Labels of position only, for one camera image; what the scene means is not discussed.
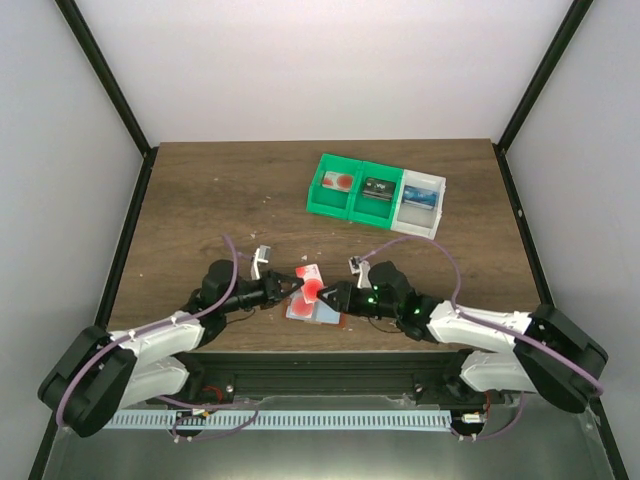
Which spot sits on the black right back frame post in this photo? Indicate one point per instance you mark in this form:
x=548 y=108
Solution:
x=562 y=38

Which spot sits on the black left back frame post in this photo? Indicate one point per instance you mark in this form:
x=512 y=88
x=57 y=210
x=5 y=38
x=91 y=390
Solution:
x=93 y=53

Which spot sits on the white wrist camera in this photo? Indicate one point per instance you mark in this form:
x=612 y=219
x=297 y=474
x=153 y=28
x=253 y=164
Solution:
x=259 y=258
x=360 y=269

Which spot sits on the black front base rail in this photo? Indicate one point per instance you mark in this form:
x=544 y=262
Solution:
x=424 y=377

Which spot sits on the black VIP card stack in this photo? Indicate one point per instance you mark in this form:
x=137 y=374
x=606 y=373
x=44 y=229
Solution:
x=378 y=188

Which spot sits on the blue card stack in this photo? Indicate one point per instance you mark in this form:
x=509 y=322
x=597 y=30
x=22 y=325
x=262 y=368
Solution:
x=420 y=197

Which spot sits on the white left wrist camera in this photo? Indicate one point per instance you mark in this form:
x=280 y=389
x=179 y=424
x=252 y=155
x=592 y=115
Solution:
x=259 y=258

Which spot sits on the brown leather card holder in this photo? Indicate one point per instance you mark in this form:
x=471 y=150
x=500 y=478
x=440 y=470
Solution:
x=321 y=316

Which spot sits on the red white card stack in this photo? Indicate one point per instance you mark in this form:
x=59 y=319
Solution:
x=337 y=181

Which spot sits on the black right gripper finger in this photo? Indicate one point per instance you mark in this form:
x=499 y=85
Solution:
x=336 y=291
x=335 y=304

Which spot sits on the white plastic bin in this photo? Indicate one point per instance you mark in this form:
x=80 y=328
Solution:
x=418 y=209

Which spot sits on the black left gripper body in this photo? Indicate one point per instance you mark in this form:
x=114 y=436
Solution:
x=272 y=289

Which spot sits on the light blue slotted cable duct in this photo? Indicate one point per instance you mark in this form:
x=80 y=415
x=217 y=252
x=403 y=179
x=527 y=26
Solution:
x=271 y=420

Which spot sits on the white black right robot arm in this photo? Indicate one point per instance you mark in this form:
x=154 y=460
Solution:
x=541 y=352

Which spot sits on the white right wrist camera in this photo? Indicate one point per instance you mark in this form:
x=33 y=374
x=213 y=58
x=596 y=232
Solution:
x=360 y=269

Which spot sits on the middle green plastic bin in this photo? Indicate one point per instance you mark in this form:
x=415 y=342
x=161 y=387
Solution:
x=370 y=211

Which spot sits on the black frame post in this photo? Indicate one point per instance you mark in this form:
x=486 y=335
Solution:
x=562 y=38
x=93 y=53

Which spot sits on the left green plastic bin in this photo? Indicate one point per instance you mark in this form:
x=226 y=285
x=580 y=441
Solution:
x=332 y=190

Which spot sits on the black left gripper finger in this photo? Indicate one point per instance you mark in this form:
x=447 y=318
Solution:
x=286 y=281
x=278 y=296

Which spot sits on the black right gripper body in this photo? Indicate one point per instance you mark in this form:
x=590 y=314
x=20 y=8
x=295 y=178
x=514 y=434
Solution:
x=343 y=296

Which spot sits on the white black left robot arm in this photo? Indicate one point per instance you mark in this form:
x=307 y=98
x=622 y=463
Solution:
x=103 y=372

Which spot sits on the green plastic bin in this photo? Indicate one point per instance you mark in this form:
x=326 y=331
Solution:
x=332 y=190
x=370 y=211

